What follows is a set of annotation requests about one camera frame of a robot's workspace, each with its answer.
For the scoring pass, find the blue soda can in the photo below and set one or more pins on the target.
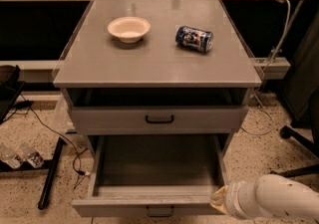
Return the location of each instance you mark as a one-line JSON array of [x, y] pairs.
[[194, 39]]

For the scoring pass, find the grey drawer cabinet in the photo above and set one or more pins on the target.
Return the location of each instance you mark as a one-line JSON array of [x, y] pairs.
[[101, 71]]

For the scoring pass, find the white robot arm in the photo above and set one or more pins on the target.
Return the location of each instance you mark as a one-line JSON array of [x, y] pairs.
[[269, 196]]

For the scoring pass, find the left clear water bottle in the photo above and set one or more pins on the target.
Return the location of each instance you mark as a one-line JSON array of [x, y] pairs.
[[10, 157]]

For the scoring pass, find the black metal stand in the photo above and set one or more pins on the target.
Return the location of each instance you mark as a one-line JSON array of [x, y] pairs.
[[50, 165]]

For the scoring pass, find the grey drawer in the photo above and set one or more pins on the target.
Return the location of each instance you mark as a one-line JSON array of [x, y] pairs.
[[157, 120], [154, 176]]

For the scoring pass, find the right clear water bottle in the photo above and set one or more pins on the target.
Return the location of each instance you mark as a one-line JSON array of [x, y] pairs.
[[33, 157]]

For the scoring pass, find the tan foam-covered gripper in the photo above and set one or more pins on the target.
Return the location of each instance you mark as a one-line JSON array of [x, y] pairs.
[[233, 194]]

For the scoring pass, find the black chair at left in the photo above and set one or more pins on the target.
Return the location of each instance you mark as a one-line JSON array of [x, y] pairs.
[[10, 88]]

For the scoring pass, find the grey top drawer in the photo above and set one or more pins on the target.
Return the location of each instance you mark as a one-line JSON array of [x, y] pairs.
[[157, 120]]

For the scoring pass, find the white paper bowl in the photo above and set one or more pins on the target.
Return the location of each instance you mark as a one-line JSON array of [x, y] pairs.
[[129, 29]]

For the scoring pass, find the clear water bottle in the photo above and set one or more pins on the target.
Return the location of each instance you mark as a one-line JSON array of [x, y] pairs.
[[33, 157], [10, 157]]

